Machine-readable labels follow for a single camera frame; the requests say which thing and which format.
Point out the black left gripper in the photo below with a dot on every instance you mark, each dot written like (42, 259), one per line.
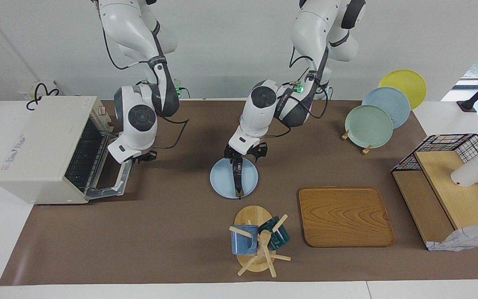
(260, 150)

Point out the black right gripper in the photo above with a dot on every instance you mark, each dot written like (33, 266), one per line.
(145, 157)

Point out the small light blue plate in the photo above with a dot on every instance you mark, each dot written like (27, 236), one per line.
(222, 178)

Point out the glass oven door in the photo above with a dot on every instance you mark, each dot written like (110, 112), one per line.
(116, 182)

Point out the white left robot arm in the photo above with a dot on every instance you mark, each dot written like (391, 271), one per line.
(264, 108)

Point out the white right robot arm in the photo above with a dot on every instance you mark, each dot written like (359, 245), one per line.
(139, 120)

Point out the oven control knob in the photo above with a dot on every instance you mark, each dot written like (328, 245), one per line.
(108, 121)
(102, 111)

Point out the beige toaster oven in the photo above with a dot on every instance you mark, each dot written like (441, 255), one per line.
(35, 149)

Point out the wooden mug tree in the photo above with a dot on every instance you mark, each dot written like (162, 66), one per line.
(251, 216)

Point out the brown table mat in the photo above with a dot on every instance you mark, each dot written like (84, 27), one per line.
(172, 232)

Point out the blue mug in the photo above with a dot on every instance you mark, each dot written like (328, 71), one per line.
(243, 243)

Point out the dark green mug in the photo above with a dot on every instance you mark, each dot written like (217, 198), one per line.
(278, 234)

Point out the wooden plate rack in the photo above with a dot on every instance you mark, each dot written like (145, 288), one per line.
(345, 135)

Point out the wooden tray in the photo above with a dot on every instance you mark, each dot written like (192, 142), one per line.
(345, 216)

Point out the white power strip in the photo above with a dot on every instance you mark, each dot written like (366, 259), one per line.
(29, 90)

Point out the pale green plate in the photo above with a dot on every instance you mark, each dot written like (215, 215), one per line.
(367, 126)

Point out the large light blue plate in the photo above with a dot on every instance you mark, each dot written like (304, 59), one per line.
(392, 101)

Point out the yellow plate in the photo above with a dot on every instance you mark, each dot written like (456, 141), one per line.
(407, 83)

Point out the wooden two-tier shelf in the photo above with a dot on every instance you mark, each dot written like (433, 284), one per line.
(450, 195)

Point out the white cup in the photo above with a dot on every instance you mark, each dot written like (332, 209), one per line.
(471, 172)

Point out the white checked cloth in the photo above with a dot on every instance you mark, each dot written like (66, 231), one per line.
(463, 241)

